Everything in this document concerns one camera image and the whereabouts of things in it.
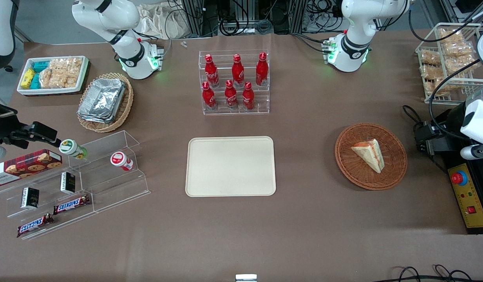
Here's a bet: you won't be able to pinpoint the yellow snack box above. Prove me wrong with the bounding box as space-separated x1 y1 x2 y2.
21 69 36 89

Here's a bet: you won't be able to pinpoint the bagged fried snack pack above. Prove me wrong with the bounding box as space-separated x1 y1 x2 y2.
420 50 441 66
425 80 451 97
421 65 445 81
437 28 467 45
441 41 477 60

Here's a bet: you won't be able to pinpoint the coiled black cable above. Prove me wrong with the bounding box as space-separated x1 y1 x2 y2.
219 18 241 36

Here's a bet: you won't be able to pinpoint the white wire basket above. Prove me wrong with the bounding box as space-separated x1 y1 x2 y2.
416 23 483 104

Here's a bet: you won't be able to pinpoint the dark grey equipment box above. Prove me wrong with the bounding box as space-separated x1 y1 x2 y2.
420 135 461 158

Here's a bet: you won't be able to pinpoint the beige plastic serving tray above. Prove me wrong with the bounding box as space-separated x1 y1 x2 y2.
185 136 277 197

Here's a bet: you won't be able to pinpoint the round brown wicker basket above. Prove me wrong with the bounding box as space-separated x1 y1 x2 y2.
335 123 408 191

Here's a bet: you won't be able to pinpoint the clear acrylic stepped shelf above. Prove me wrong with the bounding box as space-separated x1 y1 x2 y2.
0 168 97 240
66 130 151 214

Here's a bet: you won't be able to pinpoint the black plug adapter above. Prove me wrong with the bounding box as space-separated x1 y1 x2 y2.
415 121 438 142

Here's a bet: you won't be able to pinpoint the oval light wicker basket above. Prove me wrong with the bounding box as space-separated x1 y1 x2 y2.
77 72 134 133

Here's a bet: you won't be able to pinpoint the aluminium frame post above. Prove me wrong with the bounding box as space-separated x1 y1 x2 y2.
183 0 204 38
289 0 307 34

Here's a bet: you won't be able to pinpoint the clear acrylic bottle rack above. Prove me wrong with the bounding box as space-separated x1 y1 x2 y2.
198 49 270 116

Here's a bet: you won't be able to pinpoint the black cooktop unit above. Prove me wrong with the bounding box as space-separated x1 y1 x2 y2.
437 110 483 173

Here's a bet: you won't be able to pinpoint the red tartan cookie box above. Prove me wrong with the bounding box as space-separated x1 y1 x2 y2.
0 149 63 187

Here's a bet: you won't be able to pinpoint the triangular sandwich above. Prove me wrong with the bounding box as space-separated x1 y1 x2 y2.
351 138 385 174

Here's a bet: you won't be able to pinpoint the green capped small bottle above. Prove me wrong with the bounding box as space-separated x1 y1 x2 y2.
59 139 88 160

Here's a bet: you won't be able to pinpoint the yellow emergency stop control box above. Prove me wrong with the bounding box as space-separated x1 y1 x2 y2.
447 157 483 235

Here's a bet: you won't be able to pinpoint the small black white box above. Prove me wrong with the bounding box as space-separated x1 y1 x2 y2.
60 172 76 194
21 187 40 209

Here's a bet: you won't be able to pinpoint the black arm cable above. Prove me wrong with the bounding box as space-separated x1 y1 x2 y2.
408 8 483 139

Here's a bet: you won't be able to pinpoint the crumpled beige bag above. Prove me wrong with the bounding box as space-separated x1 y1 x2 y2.
137 4 187 40

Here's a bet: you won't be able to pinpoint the red capped small bottle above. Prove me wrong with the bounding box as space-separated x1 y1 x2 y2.
110 152 134 172

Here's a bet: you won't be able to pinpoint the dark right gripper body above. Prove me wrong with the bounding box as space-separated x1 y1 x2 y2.
0 101 19 145

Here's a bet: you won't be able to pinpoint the white rectangular snack tray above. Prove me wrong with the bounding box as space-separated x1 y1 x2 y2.
17 56 89 96

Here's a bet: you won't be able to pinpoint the looped black cables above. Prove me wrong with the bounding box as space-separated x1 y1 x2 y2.
382 265 483 282

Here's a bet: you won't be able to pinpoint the red cola bottle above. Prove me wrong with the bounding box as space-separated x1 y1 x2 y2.
242 81 255 110
224 80 239 110
255 52 269 87
204 54 220 88
231 54 245 87
202 81 217 110

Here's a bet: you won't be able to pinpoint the aluminium foil container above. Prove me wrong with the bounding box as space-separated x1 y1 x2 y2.
79 78 126 118
78 109 121 125

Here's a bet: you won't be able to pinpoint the snickers chocolate bar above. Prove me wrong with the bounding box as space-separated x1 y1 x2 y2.
53 195 91 215
17 213 54 238

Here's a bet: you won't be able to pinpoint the clear rice cracker bag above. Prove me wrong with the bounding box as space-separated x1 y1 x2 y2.
63 67 82 88
40 69 65 89
49 58 83 73

